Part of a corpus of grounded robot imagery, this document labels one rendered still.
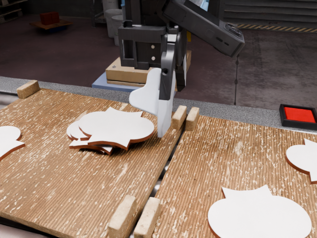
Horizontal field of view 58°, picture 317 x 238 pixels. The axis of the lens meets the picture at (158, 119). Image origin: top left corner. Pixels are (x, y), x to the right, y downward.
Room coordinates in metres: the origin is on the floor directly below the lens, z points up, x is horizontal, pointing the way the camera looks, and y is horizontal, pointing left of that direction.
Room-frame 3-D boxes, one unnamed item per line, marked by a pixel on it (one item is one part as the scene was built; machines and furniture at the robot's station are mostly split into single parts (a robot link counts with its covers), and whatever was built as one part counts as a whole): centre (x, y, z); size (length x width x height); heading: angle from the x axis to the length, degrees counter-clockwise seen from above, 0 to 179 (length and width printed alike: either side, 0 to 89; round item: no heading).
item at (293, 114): (0.55, -0.32, 0.92); 0.06 x 0.06 x 0.01; 75
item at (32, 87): (0.64, 0.32, 0.95); 0.06 x 0.02 x 0.03; 160
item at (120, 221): (0.25, 0.05, 0.95); 0.06 x 0.02 x 0.03; 160
